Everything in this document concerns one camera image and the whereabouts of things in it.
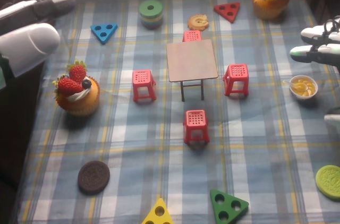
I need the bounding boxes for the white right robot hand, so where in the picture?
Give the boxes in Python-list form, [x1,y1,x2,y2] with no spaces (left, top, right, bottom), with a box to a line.
[289,15,340,129]

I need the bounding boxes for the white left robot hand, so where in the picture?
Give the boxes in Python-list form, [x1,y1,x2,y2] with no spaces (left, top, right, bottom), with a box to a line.
[0,0,77,89]

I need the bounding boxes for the small bowl of fruit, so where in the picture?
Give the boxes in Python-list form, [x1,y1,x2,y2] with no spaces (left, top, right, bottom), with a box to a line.
[283,74,319,101]

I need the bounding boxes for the red stool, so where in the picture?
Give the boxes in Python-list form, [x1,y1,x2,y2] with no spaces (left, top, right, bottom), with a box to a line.
[132,69,157,104]
[182,109,211,147]
[222,63,250,98]
[182,30,202,43]

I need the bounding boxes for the red stool back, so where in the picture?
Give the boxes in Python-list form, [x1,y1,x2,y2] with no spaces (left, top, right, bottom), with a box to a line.
[182,30,202,43]

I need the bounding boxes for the miniature brown folding table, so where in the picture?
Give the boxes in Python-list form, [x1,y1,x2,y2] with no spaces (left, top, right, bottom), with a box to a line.
[166,39,219,102]

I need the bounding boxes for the red stool front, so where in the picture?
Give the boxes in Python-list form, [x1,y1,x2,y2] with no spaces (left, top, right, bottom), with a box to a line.
[182,109,211,147]

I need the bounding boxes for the blue triangle block with holes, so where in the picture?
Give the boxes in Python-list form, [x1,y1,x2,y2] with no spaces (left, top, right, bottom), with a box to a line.
[90,23,118,45]

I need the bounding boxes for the toy cupcake with strawberries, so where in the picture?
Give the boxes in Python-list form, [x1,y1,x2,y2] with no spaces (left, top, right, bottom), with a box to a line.
[52,60,101,117]

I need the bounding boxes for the red triangle block with holes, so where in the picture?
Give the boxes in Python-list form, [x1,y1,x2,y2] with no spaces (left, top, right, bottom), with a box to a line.
[213,2,241,24]

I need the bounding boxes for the tan swirl butter cookie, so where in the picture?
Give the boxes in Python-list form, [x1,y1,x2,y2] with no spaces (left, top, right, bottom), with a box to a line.
[187,14,210,31]

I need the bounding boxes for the green sandwich cookie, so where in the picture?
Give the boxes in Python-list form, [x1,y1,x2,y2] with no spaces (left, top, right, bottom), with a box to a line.
[315,165,340,200]

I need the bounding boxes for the chocolate sandwich cookie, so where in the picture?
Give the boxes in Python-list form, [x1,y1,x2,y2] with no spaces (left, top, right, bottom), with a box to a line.
[77,160,111,195]

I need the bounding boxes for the blue plaid tablecloth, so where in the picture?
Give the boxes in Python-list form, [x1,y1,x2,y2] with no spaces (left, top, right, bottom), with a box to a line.
[15,0,340,224]

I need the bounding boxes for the green triangle block with holes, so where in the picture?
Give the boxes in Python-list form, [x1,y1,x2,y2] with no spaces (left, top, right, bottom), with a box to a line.
[209,188,250,224]

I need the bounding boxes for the yellow triangle block with holes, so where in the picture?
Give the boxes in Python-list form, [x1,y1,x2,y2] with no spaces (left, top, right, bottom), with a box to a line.
[141,197,175,224]

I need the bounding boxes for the green wooden ring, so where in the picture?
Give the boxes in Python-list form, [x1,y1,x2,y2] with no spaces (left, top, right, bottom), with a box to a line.
[139,0,164,19]

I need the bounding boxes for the blue wooden ring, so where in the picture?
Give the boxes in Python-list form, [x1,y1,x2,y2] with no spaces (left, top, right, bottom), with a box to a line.
[140,18,164,30]

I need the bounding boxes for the yellow wooden ring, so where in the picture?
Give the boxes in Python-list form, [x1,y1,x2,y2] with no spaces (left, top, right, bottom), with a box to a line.
[140,13,164,22]

